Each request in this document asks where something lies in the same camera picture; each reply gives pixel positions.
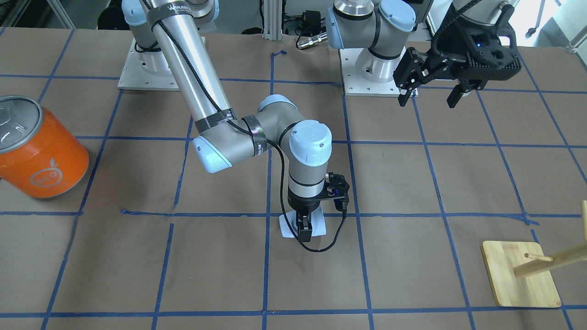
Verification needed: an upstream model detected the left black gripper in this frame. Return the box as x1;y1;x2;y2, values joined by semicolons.
393;5;522;109

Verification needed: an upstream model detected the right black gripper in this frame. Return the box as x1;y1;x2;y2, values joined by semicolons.
288;195;324;243

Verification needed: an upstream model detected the wooden cup tree stand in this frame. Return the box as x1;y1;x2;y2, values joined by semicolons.
481;200;587;308

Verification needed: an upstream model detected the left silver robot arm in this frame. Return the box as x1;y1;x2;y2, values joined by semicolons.
326;0;521;108

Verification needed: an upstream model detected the aluminium frame post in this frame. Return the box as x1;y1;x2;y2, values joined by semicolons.
261;0;284;42

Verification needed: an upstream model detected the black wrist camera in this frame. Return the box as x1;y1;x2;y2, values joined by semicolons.
325;172;350;212

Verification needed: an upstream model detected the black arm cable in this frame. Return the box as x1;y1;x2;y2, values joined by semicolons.
142;0;347;253

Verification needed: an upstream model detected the orange can-shaped container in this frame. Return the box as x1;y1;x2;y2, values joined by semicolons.
0;95;89;198

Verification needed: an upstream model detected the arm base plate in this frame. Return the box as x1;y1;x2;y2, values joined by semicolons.
339;47;405;98
117;39;179;91

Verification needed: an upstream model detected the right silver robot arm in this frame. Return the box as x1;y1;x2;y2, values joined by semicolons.
122;0;337;242

